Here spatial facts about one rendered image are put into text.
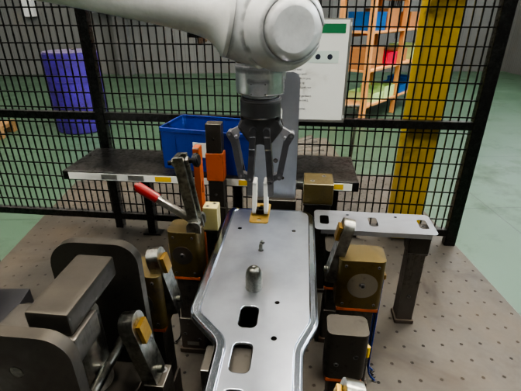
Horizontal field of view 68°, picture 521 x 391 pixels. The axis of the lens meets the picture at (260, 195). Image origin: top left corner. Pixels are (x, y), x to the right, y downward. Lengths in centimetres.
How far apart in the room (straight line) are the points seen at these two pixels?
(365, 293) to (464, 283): 63
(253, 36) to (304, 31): 6
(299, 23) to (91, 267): 38
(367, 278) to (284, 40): 49
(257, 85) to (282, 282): 37
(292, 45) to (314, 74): 79
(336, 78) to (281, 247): 61
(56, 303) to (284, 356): 33
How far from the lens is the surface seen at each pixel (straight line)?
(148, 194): 84
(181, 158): 77
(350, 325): 71
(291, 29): 47
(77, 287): 50
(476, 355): 117
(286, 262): 82
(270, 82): 68
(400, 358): 109
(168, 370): 65
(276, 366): 62
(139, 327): 57
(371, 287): 80
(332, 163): 127
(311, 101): 128
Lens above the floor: 148
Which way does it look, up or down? 26 degrees down
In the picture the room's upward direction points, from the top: straight up
